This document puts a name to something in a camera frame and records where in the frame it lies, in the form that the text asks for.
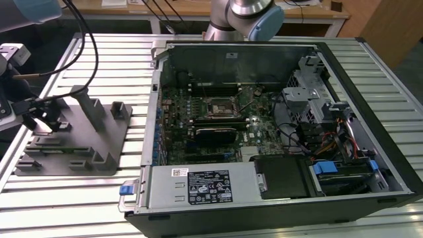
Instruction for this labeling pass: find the black graphics card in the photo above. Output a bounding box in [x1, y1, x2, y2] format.
[193, 126, 237, 145]

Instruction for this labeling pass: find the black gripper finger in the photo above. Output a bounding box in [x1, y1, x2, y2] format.
[32, 97, 64, 132]
[20, 108, 39, 131]

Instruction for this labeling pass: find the black plastic shroud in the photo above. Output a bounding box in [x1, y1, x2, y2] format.
[249, 154, 324, 200]

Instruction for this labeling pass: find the black PC case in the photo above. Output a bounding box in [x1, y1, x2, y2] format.
[124, 39, 423, 238]

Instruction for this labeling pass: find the red data wire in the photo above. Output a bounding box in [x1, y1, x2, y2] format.
[349, 135, 360, 159]

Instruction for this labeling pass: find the black hard disk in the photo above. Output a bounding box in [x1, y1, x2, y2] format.
[316, 166, 373, 197]

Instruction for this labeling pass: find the wooden cabinet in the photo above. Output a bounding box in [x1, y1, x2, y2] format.
[336, 0, 423, 71]

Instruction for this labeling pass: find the blue disk carrier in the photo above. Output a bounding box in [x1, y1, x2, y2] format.
[312, 160, 339, 177]

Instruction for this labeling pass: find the black wire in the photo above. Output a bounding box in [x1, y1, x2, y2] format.
[276, 121, 315, 161]

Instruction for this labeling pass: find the silver power supply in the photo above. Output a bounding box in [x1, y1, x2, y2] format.
[133, 163, 267, 214]

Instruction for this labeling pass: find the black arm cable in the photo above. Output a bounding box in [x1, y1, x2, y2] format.
[12, 0, 100, 79]

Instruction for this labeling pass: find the black expansion slot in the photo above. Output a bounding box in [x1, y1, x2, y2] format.
[184, 154, 225, 162]

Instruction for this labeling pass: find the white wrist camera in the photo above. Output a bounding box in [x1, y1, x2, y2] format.
[0, 43, 32, 66]

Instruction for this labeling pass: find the silver drive cage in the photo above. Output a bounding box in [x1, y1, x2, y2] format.
[281, 56, 352, 126]

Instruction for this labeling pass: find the silver chipset heatsink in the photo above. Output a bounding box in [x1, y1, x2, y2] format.
[240, 146, 261, 160]

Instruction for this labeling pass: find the wooden desk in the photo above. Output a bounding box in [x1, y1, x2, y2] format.
[59, 0, 352, 38]

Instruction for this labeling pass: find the grey parts rack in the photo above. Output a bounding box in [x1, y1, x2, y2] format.
[13, 85, 135, 178]

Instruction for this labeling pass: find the orange yellow wire bundle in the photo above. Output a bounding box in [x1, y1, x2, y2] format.
[316, 132, 341, 152]

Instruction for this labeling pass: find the green motherboard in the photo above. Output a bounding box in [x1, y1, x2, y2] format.
[157, 83, 300, 166]

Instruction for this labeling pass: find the CPU socket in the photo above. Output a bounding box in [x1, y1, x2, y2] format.
[204, 97, 240, 117]

